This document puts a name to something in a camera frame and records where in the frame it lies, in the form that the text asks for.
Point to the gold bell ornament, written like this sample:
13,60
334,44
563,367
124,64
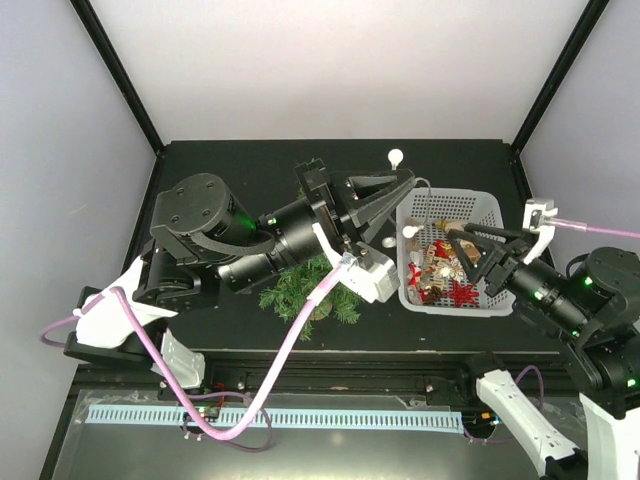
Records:
440,224

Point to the small circuit board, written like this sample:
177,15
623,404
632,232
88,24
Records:
207,413

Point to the red star ornament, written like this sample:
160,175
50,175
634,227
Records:
462,294

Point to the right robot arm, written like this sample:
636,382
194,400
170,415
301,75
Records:
592,313

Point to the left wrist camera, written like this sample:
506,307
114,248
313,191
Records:
373,277

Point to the red ribbon bow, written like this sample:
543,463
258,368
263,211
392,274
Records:
414,276

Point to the white plastic basket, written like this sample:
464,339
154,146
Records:
443,239

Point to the white slotted cable duct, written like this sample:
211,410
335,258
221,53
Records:
288,418

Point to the brown pine cone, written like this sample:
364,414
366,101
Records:
431,295

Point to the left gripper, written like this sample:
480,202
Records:
376,196

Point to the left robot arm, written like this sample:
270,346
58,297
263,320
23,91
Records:
202,240

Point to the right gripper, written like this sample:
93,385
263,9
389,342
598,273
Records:
495,269

